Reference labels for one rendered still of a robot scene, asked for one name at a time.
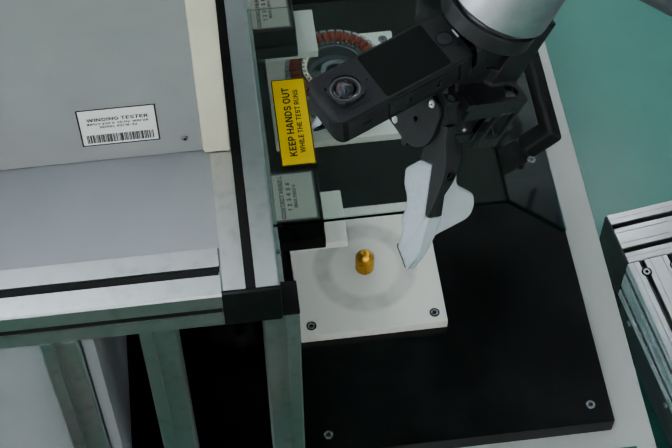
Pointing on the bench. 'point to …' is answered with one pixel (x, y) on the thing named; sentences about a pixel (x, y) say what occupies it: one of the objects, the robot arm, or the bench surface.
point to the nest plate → (366, 286)
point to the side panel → (49, 398)
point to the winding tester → (108, 53)
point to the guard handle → (536, 142)
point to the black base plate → (467, 319)
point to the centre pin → (364, 261)
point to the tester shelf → (147, 223)
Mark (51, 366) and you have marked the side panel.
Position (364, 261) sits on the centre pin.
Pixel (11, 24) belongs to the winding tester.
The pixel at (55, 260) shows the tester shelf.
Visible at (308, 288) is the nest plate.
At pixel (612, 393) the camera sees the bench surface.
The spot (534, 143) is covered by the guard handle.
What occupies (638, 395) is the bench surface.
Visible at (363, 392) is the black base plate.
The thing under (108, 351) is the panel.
